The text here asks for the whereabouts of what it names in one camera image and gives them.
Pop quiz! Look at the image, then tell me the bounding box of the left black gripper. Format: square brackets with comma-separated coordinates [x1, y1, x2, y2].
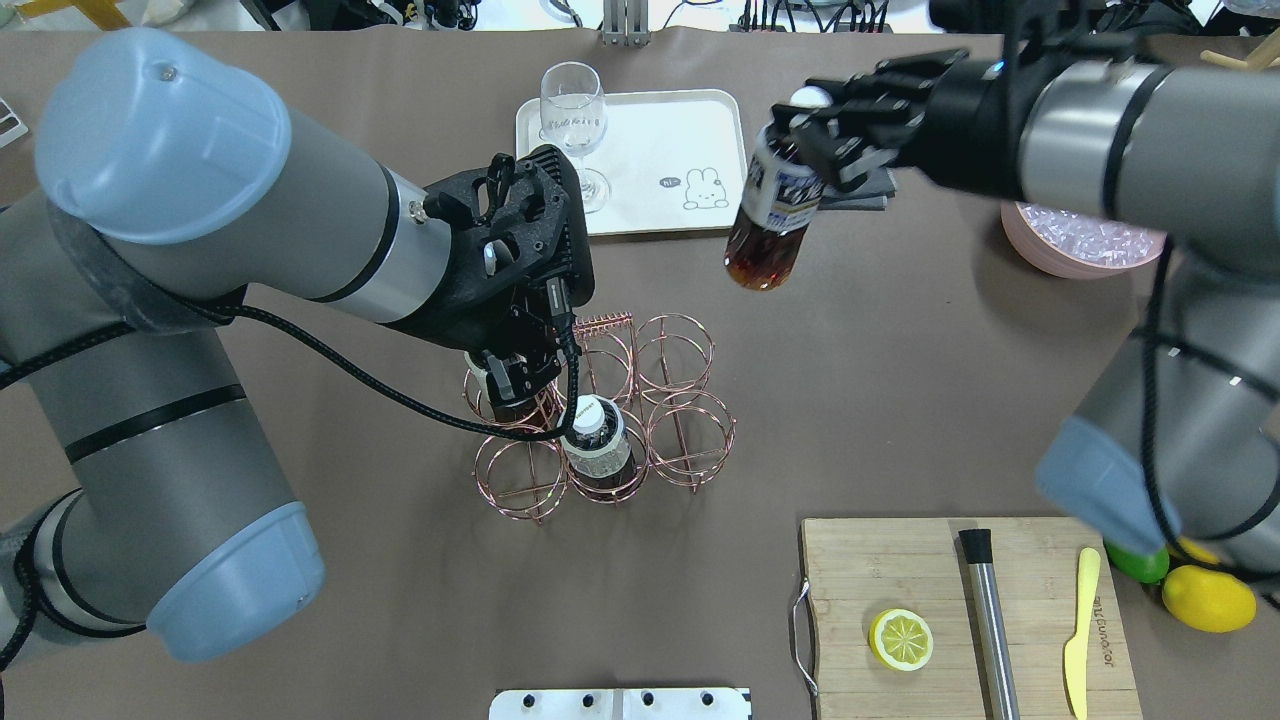
[392, 143, 594, 391]

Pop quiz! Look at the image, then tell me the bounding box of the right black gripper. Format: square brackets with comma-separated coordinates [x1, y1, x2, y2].
[771, 45, 1030, 196]

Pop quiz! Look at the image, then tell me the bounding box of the copper wire bottle basket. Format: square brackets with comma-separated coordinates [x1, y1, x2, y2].
[462, 313, 737, 523]

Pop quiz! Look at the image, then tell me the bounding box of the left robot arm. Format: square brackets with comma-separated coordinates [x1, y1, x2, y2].
[3, 28, 594, 665]

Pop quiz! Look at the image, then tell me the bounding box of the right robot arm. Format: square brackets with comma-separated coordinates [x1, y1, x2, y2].
[771, 40, 1277, 602]

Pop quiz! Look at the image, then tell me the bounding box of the tea bottle back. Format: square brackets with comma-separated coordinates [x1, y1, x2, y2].
[559, 395, 641, 502]

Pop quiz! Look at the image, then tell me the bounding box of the grey folded cloth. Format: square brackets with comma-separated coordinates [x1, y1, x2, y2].
[819, 167, 899, 211]

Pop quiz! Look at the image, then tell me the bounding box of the clear wine glass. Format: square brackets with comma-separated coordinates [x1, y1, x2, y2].
[539, 61, 611, 214]

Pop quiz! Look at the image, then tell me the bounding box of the cream rabbit tray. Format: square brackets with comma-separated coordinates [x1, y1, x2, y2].
[515, 88, 754, 238]

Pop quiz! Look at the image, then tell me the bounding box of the pink bowl of ice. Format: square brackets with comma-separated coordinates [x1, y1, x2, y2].
[1000, 202, 1166, 281]

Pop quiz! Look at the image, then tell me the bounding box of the bamboo cutting board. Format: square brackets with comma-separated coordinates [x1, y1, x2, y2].
[800, 518, 1103, 719]

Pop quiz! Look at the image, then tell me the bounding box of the half lemon slice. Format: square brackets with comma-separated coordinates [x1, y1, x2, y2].
[868, 609, 934, 673]

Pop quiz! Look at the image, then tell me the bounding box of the green lime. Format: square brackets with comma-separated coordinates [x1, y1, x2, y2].
[1103, 541, 1171, 585]

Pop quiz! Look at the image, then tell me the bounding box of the yellow lemon upper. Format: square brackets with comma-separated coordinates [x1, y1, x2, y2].
[1166, 537, 1222, 566]

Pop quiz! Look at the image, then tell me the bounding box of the yellow lemon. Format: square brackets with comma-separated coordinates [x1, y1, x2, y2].
[1160, 565, 1258, 634]
[1166, 537, 1222, 566]

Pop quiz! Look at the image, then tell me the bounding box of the yellow plastic knife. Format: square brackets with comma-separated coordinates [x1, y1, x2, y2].
[1062, 547, 1101, 719]

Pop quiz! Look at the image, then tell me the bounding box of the steel muddler black tip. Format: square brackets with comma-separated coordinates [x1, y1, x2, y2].
[957, 528, 1021, 719]

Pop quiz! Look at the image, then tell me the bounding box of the yellow lemon lower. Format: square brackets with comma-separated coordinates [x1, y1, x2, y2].
[1160, 565, 1258, 634]

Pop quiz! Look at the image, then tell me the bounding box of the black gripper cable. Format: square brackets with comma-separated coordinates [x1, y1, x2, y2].
[0, 300, 582, 671]

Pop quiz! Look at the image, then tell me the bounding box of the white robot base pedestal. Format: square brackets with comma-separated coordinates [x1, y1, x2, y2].
[488, 687, 754, 719]

